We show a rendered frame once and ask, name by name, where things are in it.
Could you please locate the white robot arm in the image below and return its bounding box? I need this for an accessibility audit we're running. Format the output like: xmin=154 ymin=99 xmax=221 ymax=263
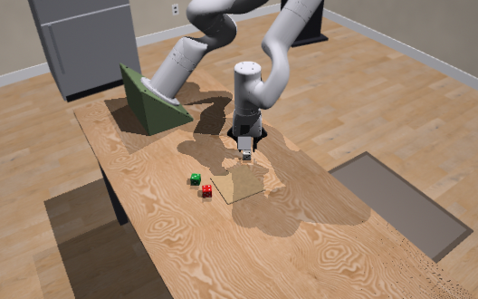
xmin=140 ymin=0 xmax=322 ymax=150

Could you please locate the grey die with black pips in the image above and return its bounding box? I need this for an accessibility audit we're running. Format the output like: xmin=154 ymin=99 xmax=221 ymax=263
xmin=243 ymin=150 xmax=251 ymax=160

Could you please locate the green die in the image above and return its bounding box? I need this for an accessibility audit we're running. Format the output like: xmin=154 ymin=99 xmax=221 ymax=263
xmin=190 ymin=173 xmax=201 ymax=186

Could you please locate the red die with white pips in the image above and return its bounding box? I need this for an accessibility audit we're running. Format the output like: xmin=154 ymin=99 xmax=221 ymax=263
xmin=202 ymin=185 xmax=212 ymax=198

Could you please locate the beige flat mat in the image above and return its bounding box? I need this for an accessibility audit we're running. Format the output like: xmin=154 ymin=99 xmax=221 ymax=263
xmin=210 ymin=165 xmax=265 ymax=205

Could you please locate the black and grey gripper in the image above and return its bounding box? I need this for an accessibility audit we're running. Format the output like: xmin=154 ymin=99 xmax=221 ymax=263
xmin=227 ymin=109 xmax=267 ymax=152

